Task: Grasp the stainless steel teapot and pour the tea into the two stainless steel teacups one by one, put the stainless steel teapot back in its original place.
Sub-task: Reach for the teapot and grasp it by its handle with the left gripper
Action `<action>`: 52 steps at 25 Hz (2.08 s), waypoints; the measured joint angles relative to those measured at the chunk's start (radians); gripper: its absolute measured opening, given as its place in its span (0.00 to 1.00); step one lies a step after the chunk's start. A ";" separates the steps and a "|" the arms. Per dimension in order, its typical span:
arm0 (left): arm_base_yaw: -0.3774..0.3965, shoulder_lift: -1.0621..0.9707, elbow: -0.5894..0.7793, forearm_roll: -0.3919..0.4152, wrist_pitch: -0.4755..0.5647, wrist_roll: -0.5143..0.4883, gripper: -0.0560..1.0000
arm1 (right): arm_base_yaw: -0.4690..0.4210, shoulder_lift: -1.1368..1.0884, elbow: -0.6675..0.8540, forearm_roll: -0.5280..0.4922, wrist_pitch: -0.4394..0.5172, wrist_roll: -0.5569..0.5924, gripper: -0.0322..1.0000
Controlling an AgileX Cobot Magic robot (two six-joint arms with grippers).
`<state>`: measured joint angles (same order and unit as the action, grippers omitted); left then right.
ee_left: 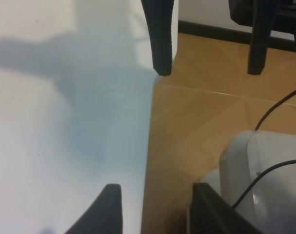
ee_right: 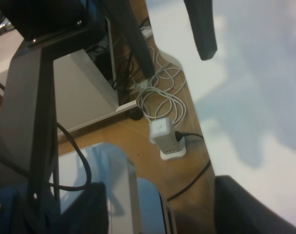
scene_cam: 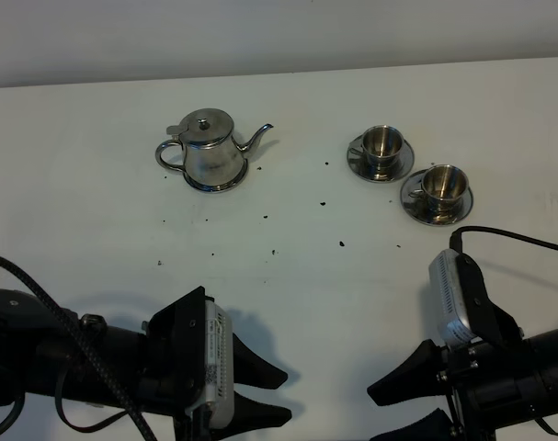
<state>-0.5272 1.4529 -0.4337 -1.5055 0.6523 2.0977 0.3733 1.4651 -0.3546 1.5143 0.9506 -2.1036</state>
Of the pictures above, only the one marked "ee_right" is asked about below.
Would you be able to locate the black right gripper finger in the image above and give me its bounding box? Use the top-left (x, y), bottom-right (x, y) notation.
top-left (214, 175), bottom-right (296, 234)

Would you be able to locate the white cabinet box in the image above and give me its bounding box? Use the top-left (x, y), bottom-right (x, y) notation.
top-left (53, 50), bottom-right (137, 132)

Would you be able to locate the coiled white cable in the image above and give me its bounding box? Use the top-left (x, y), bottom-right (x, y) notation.
top-left (136, 45), bottom-right (187, 129)

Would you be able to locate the white tower power strip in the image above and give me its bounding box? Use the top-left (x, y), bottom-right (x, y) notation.
top-left (149, 117), bottom-right (187, 160)

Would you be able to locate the black power cable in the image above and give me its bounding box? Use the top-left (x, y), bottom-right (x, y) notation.
top-left (166, 131), bottom-right (212, 201)

